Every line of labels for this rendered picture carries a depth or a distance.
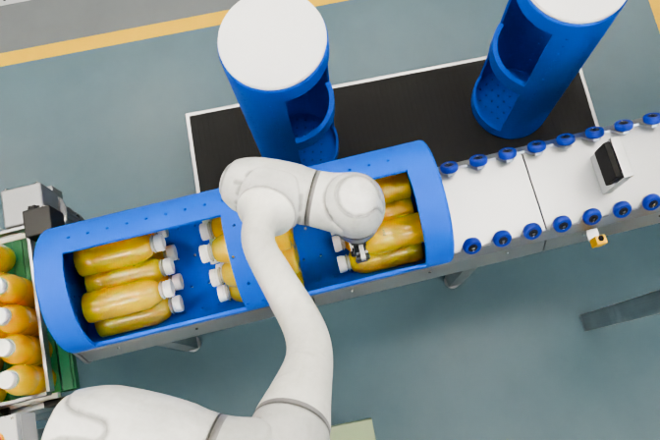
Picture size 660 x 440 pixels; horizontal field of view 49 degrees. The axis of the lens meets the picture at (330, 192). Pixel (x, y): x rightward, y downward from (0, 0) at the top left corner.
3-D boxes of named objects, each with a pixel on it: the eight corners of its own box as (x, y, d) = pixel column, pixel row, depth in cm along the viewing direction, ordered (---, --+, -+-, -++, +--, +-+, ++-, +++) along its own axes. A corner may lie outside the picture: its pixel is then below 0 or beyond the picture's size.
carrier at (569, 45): (510, 53, 276) (454, 100, 272) (575, -93, 191) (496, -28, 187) (564, 106, 269) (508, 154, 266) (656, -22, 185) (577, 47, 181)
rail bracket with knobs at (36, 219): (70, 246, 187) (53, 238, 177) (42, 252, 186) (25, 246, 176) (65, 209, 189) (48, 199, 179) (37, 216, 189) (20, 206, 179)
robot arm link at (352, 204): (389, 192, 135) (320, 178, 137) (393, 169, 120) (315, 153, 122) (377, 248, 133) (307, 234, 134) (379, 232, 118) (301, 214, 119)
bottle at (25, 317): (50, 334, 181) (17, 329, 163) (23, 339, 181) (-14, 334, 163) (48, 306, 183) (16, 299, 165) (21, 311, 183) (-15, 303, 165)
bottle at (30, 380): (41, 359, 179) (6, 357, 162) (63, 376, 178) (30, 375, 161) (23, 384, 178) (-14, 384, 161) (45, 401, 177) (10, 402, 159)
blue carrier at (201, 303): (444, 263, 178) (464, 257, 150) (93, 349, 176) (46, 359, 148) (414, 152, 182) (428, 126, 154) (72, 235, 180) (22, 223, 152)
